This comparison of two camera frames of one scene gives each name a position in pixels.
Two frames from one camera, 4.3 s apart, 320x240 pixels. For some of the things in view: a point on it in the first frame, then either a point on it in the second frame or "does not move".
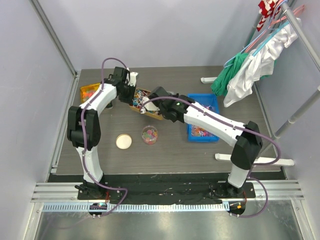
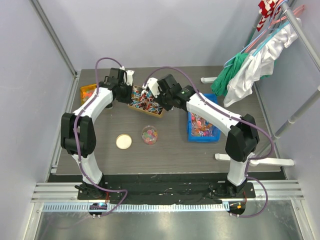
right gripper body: [163, 112] to [164, 100]
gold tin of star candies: [86, 92] does not move
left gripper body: [128, 92] does not move
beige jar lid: [123, 141] does not move
